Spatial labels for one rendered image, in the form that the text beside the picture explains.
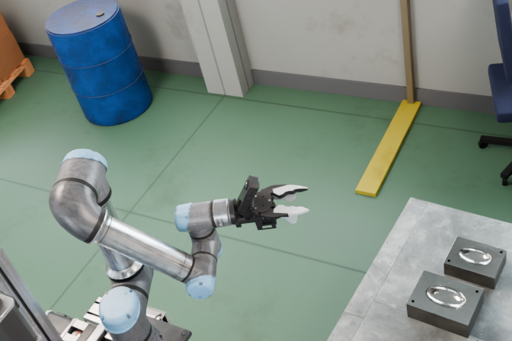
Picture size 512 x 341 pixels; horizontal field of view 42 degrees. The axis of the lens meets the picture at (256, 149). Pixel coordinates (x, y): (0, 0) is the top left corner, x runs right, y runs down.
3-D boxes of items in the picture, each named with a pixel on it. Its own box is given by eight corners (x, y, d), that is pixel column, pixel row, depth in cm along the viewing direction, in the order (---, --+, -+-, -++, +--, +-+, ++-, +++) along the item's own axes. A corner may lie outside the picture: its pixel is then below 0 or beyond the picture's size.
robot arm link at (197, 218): (183, 219, 188) (174, 198, 183) (220, 215, 186) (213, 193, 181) (180, 240, 182) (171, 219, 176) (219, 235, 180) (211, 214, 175)
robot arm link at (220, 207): (213, 194, 180) (212, 218, 175) (229, 192, 179) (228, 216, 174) (219, 210, 186) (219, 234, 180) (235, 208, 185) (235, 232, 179)
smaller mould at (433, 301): (407, 317, 217) (405, 304, 213) (424, 282, 226) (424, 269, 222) (468, 338, 207) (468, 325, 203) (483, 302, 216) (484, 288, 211)
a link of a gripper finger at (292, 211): (312, 219, 177) (278, 215, 180) (308, 206, 172) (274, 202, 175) (308, 229, 175) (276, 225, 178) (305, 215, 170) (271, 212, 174)
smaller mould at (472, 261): (443, 274, 227) (443, 262, 223) (456, 246, 235) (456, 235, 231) (494, 290, 218) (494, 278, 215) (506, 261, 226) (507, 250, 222)
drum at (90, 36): (167, 89, 504) (134, -5, 454) (127, 132, 471) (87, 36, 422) (111, 81, 530) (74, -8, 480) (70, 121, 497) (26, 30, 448)
